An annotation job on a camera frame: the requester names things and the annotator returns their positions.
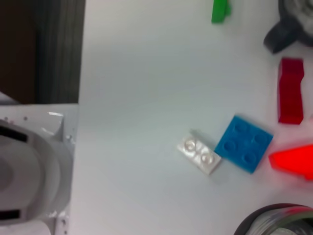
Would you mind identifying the dark red toy brick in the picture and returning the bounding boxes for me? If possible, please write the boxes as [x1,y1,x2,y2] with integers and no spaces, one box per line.
[278,57,305,125]

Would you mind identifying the green toy brick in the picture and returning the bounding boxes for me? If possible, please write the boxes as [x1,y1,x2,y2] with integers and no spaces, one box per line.
[211,0,232,24]

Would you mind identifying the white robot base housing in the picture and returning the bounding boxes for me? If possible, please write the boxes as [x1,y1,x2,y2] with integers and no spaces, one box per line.
[0,92,80,235]

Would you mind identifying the glass teacup with black sleeve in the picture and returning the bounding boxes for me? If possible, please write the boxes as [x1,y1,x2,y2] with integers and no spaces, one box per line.
[233,203,313,235]
[263,0,313,54]

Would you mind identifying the white flat two-stud plate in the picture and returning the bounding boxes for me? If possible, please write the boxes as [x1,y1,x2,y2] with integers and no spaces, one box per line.
[177,131,222,176]

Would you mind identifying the red slope toy brick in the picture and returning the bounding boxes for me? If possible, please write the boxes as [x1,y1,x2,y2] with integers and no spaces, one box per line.
[268,144,313,182]

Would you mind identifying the blue square toy plate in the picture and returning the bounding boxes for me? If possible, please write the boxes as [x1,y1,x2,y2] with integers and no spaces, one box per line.
[214,115,274,174]

